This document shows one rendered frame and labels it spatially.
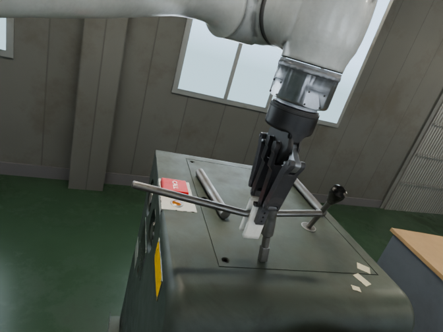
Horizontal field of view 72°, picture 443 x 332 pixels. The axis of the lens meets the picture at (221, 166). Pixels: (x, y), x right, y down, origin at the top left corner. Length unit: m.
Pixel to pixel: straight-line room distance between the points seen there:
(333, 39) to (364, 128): 3.82
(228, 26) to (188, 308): 0.42
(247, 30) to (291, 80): 0.12
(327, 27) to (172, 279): 0.41
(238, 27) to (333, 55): 0.15
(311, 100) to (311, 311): 0.34
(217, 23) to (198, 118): 2.65
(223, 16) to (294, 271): 0.45
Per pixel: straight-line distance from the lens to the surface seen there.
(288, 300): 0.55
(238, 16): 0.49
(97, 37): 2.73
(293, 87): 0.43
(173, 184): 0.72
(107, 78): 2.77
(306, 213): 0.57
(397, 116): 4.52
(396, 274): 2.59
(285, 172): 0.44
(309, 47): 0.43
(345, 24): 0.43
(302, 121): 0.45
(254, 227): 0.53
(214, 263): 0.54
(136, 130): 3.08
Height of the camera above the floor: 1.60
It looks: 21 degrees down
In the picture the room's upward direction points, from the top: 17 degrees clockwise
